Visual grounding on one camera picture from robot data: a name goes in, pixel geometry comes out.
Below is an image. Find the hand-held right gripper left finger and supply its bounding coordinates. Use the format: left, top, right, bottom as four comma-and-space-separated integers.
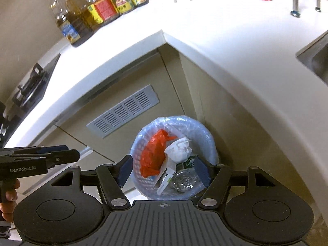
46, 155, 134, 209

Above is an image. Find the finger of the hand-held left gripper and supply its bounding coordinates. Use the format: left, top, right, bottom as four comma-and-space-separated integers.
13, 149, 79, 169
0, 145, 70, 157

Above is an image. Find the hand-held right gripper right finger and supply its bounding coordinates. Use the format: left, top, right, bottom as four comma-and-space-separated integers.
193, 156, 281, 209

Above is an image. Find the clear plastic bottle green label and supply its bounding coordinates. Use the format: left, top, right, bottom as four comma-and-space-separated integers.
170, 156, 205, 194

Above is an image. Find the white tissue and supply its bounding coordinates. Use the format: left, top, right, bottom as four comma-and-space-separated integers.
164, 138, 193, 165

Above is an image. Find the red plastic bag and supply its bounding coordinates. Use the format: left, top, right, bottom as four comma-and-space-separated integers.
140, 129, 177, 178

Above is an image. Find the blue trash bin with bag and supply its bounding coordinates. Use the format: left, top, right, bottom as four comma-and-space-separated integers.
129, 115, 219, 201

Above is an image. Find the white green packet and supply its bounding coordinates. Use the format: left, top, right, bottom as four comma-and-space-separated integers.
155, 159, 177, 195

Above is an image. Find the person's left hand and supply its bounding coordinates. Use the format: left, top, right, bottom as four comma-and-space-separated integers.
0, 179, 21, 224

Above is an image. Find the beige kitchen cabinet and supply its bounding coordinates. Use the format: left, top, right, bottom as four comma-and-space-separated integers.
20, 43, 328, 211

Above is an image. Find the grey cabinet vent grille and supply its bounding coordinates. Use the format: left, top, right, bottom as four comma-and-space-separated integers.
86, 84, 159, 138

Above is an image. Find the black gas stove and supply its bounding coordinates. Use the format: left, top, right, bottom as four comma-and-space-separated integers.
5, 53, 61, 118

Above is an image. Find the large oil bottle blue label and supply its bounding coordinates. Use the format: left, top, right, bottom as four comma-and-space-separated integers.
47, 0, 94, 48

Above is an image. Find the stainless steel sink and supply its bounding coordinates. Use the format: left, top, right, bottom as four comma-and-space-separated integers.
296, 32, 328, 86

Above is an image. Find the large yellow label jar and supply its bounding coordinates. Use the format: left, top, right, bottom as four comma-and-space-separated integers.
111, 0, 134, 14

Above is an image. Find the large oil bottle red handle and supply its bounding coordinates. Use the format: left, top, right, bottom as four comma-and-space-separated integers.
78, 0, 121, 25

